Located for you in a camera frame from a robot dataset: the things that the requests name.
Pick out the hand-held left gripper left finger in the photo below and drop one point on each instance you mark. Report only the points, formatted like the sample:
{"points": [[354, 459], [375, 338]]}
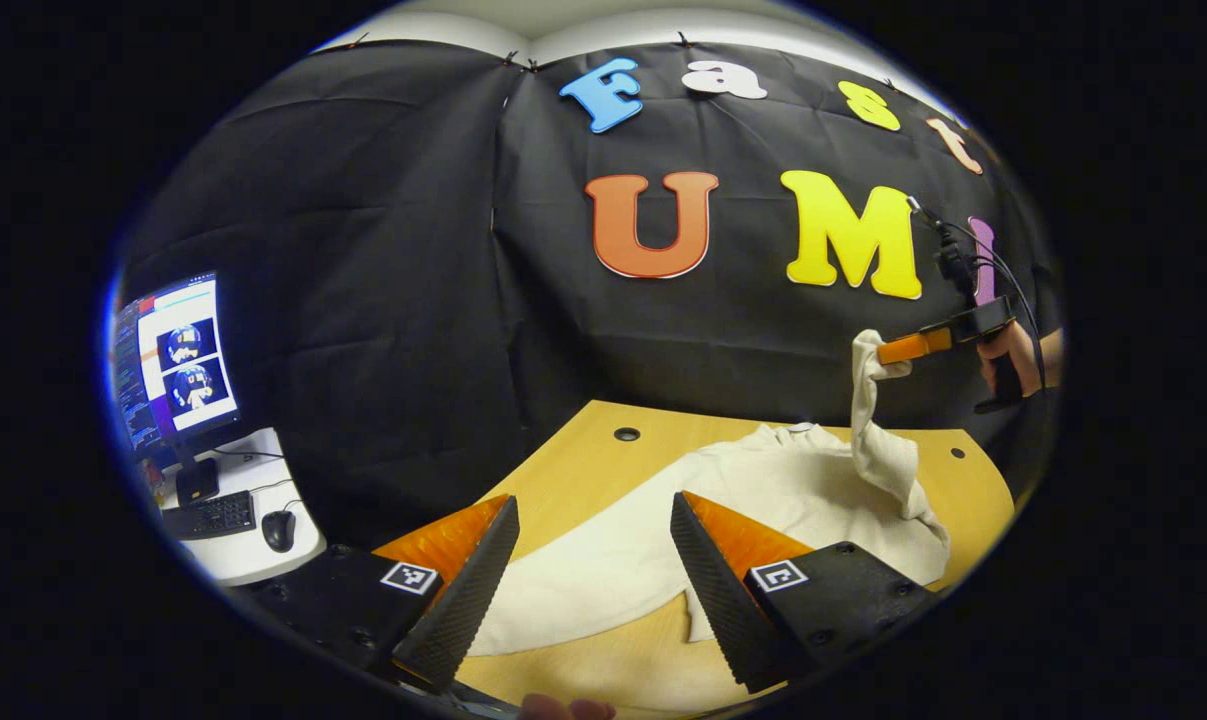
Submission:
{"points": [[473, 590]]}

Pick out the black backdrop cloth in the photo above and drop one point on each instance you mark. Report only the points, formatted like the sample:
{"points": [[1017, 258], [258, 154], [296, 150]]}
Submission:
{"points": [[383, 250]]}

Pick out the black computer mouse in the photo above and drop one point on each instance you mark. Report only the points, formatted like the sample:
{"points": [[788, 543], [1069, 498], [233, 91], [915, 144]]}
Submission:
{"points": [[278, 530]]}

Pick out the cream sweatshirt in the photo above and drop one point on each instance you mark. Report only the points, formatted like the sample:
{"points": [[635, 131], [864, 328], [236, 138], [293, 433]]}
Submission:
{"points": [[763, 480]]}

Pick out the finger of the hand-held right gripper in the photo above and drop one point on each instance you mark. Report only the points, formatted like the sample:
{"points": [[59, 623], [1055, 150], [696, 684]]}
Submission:
{"points": [[908, 347]]}

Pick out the white side desk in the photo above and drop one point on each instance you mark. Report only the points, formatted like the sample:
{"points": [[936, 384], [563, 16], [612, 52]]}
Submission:
{"points": [[263, 570]]}

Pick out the computer monitor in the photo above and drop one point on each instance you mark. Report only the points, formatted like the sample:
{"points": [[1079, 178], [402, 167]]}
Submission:
{"points": [[178, 365]]}

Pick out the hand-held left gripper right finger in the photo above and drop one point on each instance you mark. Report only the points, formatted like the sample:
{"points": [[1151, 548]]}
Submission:
{"points": [[718, 600]]}

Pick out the black keyboard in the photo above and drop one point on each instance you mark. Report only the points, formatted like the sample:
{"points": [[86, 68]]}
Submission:
{"points": [[208, 515]]}

